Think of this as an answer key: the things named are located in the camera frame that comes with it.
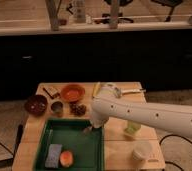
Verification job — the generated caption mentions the orange bowl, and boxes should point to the orange bowl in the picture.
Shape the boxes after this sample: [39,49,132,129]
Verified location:
[60,84,85,103]

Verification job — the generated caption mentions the blue grey sponge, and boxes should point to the blue grey sponge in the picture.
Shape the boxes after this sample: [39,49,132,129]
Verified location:
[45,144,62,168]

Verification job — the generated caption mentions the office chair base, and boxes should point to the office chair base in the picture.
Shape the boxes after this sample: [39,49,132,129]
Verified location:
[94,11,135,25]

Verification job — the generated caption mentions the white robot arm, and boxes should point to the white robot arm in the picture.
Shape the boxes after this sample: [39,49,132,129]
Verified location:
[90,83,192,138]

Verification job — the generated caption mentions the orange peach fruit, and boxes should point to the orange peach fruit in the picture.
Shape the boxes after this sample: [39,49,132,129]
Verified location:
[59,150,74,167]

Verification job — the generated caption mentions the black cable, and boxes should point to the black cable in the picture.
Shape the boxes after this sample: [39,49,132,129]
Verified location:
[158,133,192,171]

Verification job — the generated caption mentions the bunch of dark grapes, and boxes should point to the bunch of dark grapes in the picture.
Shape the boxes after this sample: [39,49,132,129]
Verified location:
[70,103,87,116]

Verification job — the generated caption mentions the yellow banana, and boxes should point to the yellow banana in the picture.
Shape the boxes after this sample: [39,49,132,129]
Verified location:
[92,82,101,98]

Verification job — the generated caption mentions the silver fork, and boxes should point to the silver fork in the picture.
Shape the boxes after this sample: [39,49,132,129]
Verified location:
[83,126,93,134]

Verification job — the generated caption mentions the white plastic cup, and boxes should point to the white plastic cup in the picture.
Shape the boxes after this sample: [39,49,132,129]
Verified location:
[132,141,152,161]

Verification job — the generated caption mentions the wooden table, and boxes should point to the wooden table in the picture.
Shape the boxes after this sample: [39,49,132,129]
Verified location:
[11,81,167,171]

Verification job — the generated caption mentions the dark red bowl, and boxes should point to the dark red bowl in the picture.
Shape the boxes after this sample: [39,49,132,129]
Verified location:
[24,94,48,116]

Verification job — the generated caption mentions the green plastic tray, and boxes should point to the green plastic tray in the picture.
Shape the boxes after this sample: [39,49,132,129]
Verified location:
[32,119,104,171]

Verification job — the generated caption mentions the brown chocolate bar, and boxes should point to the brown chocolate bar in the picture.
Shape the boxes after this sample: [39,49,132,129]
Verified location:
[43,87,59,99]

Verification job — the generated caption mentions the green plastic cup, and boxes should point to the green plastic cup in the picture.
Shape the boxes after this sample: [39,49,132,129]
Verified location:
[125,121,141,135]

